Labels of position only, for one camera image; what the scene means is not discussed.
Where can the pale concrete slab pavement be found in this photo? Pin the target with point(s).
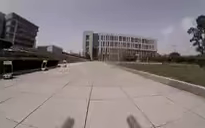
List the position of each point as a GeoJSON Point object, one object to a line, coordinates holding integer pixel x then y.
{"type": "Point", "coordinates": [100, 86]}

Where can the white building with window rows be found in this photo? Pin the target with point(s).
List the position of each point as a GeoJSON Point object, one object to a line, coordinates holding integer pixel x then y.
{"type": "Point", "coordinates": [123, 45]}

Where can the white vehicle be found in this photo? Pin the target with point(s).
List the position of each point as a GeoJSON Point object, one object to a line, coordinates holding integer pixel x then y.
{"type": "Point", "coordinates": [62, 63]}

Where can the low grey building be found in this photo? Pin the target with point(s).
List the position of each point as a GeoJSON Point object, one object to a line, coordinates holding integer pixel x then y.
{"type": "Point", "coordinates": [50, 49]}

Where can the white sign board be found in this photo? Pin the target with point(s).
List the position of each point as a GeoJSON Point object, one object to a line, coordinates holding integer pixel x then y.
{"type": "Point", "coordinates": [7, 69]}
{"type": "Point", "coordinates": [44, 65]}

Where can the robot's own part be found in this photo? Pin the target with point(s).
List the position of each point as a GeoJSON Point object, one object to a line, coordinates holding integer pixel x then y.
{"type": "Point", "coordinates": [133, 122]}
{"type": "Point", "coordinates": [68, 123]}

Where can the grey stone kerb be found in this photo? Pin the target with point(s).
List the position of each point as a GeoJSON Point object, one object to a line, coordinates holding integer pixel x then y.
{"type": "Point", "coordinates": [176, 83]}

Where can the grass strip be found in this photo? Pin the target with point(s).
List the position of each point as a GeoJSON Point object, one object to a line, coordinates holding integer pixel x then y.
{"type": "Point", "coordinates": [180, 71]}

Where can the dark hedge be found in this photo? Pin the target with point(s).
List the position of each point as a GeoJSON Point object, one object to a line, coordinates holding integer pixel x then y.
{"type": "Point", "coordinates": [23, 61]}

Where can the row of bushes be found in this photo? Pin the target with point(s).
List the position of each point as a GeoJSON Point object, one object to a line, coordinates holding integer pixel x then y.
{"type": "Point", "coordinates": [186, 59]}

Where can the dark grey building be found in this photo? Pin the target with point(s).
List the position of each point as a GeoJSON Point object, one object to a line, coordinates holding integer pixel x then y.
{"type": "Point", "coordinates": [18, 31]}

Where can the tall tree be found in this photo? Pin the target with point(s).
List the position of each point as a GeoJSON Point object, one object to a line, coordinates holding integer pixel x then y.
{"type": "Point", "coordinates": [201, 35]}

